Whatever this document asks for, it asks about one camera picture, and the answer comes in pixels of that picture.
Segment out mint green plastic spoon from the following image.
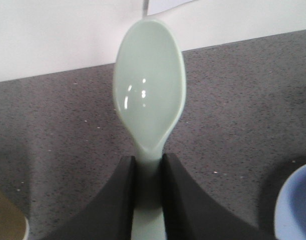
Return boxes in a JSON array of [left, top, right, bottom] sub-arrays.
[[113, 18, 186, 240]]

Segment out brown paper cup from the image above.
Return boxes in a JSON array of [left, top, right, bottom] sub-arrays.
[[0, 191, 30, 240]]

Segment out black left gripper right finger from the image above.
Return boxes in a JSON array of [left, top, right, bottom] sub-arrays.
[[162, 153, 274, 240]]

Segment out blue plastic plate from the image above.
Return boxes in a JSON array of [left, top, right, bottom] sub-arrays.
[[274, 164, 306, 240]]

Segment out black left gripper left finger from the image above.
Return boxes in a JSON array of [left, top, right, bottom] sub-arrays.
[[44, 156, 136, 240]]

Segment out white paper sheet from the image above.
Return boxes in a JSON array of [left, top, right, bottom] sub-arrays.
[[143, 0, 192, 16]]

